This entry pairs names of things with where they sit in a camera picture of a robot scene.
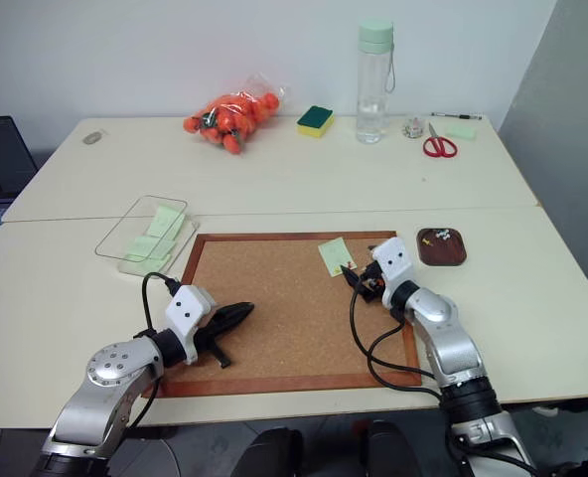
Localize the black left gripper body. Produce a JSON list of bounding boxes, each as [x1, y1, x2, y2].
[[194, 310, 233, 370]]

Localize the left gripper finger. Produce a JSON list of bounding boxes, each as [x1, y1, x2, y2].
[[210, 309, 254, 336], [218, 300, 255, 320]]

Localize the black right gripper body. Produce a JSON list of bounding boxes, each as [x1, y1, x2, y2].
[[358, 260, 386, 305]]

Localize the green note with print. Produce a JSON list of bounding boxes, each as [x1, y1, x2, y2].
[[317, 238, 360, 278]]

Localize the dark brown wooden tray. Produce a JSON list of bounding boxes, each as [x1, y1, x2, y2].
[[415, 227, 468, 267]]

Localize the plain light green note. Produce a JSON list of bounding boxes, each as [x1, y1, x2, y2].
[[146, 213, 185, 239], [124, 235, 176, 264], [153, 204, 187, 228]]

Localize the clear plastic box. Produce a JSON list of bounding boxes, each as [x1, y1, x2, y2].
[[93, 195, 201, 275]]

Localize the wood framed cork board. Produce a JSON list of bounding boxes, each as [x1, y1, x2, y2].
[[142, 230, 423, 398]]

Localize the dark rounded shape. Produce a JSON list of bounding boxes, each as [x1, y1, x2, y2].
[[233, 425, 305, 477], [358, 419, 424, 477]]

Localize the small clear pushpin container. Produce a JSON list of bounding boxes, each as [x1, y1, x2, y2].
[[401, 114, 427, 139]]

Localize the yellow and green sponge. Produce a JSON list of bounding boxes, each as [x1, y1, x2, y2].
[[296, 104, 336, 139]]

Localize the clear bottle with green lid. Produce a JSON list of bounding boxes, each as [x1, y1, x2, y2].
[[356, 18, 397, 145]]

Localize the clear bag of oranges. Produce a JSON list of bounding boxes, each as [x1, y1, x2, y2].
[[182, 73, 291, 156]]

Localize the grey partition panel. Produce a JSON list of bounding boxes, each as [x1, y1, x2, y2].
[[495, 0, 588, 319]]

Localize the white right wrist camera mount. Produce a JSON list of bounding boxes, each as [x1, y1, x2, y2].
[[372, 237, 418, 309]]

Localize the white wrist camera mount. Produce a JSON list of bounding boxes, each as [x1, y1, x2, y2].
[[163, 285, 219, 367], [372, 237, 418, 309]]

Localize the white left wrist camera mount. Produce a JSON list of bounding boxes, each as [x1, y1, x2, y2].
[[163, 285, 219, 367]]

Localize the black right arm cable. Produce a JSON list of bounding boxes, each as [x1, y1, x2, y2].
[[349, 290, 444, 398]]

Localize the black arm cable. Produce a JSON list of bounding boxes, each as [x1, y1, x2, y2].
[[349, 290, 444, 398], [124, 271, 182, 431]]

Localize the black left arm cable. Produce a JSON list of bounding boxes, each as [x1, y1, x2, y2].
[[124, 271, 182, 431]]

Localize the red handled scissors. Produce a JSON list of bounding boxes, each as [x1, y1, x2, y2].
[[421, 122, 459, 159]]

